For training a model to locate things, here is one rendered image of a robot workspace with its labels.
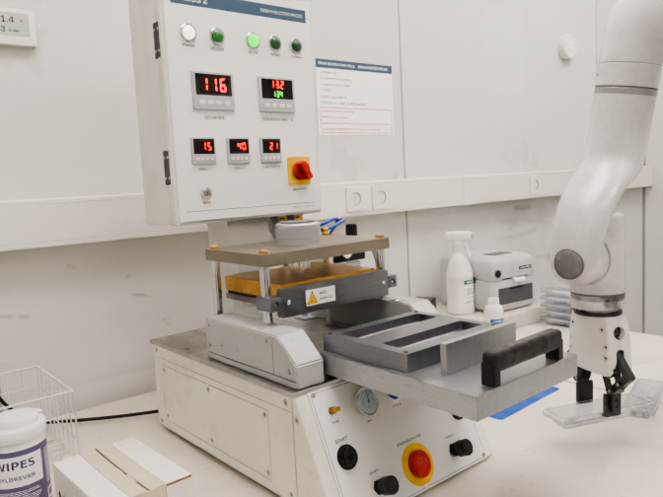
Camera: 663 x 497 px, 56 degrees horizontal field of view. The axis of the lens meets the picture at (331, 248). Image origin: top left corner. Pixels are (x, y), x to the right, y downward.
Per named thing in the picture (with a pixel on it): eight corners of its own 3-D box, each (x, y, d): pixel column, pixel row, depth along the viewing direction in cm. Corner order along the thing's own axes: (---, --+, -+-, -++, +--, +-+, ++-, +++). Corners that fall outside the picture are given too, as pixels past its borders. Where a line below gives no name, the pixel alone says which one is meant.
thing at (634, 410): (563, 434, 99) (563, 420, 99) (541, 421, 105) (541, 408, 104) (654, 415, 105) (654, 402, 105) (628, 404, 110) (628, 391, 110)
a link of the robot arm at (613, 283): (612, 298, 96) (632, 289, 103) (612, 213, 95) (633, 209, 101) (558, 294, 102) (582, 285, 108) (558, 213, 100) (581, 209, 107)
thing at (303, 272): (226, 298, 110) (222, 245, 109) (322, 280, 124) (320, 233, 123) (283, 310, 97) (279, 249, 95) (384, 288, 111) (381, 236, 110)
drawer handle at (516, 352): (480, 385, 72) (479, 351, 72) (550, 356, 82) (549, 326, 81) (495, 389, 71) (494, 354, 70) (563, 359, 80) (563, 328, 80)
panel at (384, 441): (350, 531, 82) (306, 392, 86) (486, 457, 101) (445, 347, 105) (359, 530, 81) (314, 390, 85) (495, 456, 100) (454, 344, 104)
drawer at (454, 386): (312, 375, 91) (309, 322, 91) (412, 344, 106) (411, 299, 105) (478, 429, 69) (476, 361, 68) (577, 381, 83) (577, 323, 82)
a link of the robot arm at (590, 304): (639, 293, 99) (639, 312, 100) (599, 285, 108) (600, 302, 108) (596, 298, 97) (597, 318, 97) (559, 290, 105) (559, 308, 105)
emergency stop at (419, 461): (410, 482, 91) (401, 456, 92) (428, 473, 94) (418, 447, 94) (417, 481, 90) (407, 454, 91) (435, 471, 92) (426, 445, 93)
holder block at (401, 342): (323, 350, 90) (322, 333, 90) (415, 324, 103) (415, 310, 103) (406, 374, 78) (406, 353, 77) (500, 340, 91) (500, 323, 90)
